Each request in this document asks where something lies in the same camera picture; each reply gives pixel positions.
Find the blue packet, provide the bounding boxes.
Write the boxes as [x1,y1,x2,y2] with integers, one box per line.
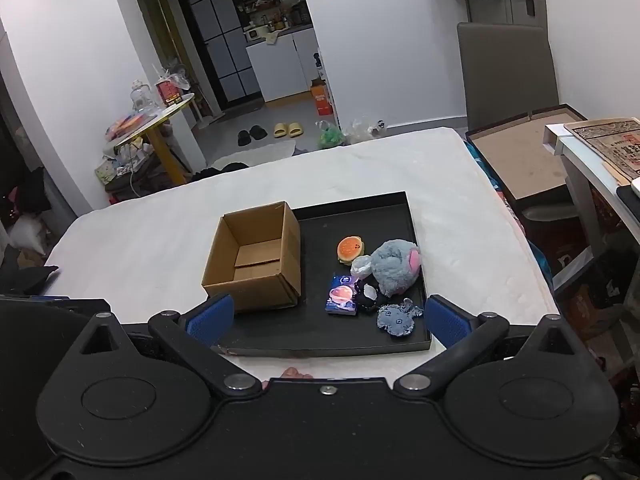
[325,274,359,316]

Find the black tray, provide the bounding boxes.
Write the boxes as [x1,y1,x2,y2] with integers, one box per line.
[212,191,433,358]

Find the orange box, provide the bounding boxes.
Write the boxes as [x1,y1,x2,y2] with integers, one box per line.
[310,79,335,116]

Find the black and white soft toy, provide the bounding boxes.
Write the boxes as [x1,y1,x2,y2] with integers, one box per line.
[354,280,391,313]

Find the brown cardboard box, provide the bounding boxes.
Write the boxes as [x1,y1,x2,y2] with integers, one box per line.
[201,201,302,313]

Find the clear plastic bag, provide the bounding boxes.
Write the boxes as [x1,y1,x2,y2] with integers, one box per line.
[345,117,386,143]

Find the grey chair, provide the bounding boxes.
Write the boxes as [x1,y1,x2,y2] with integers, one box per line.
[456,22,559,133]

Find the round yellow-legged table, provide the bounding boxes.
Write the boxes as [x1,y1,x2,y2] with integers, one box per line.
[102,92,196,186]

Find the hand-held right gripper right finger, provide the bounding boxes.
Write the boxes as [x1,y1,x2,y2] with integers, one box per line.
[394,295,576,401]

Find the flat brown framed box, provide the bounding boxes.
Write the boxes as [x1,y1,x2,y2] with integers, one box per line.
[465,104,588,216]

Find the white desk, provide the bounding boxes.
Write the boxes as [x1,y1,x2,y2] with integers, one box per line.
[544,120,640,261]

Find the watermelon slice toy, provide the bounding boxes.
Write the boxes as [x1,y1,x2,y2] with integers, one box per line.
[337,236,365,266]

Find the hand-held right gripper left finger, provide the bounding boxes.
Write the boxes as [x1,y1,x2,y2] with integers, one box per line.
[75,294,263,401]

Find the printed paper poster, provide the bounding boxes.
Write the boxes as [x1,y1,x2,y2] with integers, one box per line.
[564,117,640,186]

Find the black framed glass door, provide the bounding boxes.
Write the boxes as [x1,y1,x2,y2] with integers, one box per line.
[171,0,263,111]

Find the white floor rug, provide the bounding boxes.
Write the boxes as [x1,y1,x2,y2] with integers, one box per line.
[212,138,297,168]

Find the red box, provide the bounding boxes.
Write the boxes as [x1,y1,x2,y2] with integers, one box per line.
[156,80,182,107]

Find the green bag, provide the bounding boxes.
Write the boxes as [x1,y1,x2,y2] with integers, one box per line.
[315,121,346,150]

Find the glass jar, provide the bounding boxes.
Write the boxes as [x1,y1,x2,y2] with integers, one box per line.
[130,80,157,113]

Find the colourful round item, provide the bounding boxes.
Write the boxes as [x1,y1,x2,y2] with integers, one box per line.
[105,112,156,143]

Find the grey plush mouse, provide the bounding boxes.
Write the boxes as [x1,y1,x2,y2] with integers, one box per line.
[369,239,424,296]

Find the white cabinet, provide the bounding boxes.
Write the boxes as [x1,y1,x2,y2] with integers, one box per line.
[245,27,321,103]

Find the denim fabric toy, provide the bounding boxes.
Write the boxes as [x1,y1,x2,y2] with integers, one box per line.
[376,298,425,337]

